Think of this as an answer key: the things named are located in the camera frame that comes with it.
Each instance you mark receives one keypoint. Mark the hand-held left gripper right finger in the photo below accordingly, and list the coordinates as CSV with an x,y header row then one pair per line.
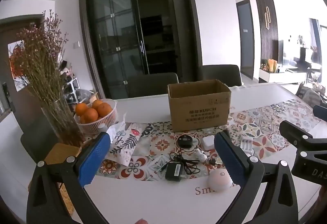
x,y
230,158

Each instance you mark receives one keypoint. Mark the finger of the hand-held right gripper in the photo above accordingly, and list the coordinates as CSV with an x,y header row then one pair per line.
x,y
296,134
321,111

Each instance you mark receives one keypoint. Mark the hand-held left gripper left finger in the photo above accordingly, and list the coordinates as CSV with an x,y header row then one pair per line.
x,y
94,160

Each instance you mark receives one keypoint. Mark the white cube charger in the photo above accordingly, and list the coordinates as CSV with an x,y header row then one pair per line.
x,y
209,142

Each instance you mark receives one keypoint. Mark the brown cardboard box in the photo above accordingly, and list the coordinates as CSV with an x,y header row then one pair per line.
x,y
199,109

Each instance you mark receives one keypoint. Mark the person's left hand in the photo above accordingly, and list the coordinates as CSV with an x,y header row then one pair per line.
x,y
141,221

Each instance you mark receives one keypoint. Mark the white battery charger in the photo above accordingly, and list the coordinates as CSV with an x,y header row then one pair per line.
x,y
247,145

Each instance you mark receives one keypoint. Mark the round pink device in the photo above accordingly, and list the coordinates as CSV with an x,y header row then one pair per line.
x,y
218,180

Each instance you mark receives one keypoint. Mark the woven brown placemat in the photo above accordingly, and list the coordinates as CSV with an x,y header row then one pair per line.
x,y
61,155

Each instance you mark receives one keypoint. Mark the white slatted fruit basket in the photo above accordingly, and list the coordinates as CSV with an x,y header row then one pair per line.
x,y
102,126

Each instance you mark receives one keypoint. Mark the glass vase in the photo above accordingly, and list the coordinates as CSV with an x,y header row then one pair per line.
x,y
63,124

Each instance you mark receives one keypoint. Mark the white low cabinet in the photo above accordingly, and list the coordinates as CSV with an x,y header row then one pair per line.
x,y
281,76

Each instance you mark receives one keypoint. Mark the dark dining chair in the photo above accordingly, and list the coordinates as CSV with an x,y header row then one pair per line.
x,y
38,137
219,75
153,84

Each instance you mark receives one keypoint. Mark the patterned table mat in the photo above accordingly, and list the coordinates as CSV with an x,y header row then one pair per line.
x,y
158,144

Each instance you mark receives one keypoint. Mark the white shoe rack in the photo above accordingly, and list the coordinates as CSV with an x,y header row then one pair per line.
x,y
69,83

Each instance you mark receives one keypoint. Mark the brown entrance door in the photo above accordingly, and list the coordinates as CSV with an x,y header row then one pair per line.
x,y
15,106

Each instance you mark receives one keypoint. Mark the dark interior door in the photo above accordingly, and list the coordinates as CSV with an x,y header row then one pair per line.
x,y
245,37

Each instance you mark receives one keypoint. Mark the dried pink flowers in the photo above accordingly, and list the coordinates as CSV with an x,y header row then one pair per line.
x,y
40,65

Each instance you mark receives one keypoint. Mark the dark glass sliding door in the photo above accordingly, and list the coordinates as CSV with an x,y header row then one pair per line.
x,y
143,34

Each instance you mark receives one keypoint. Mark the white wall switch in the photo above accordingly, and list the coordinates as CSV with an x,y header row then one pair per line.
x,y
76,44

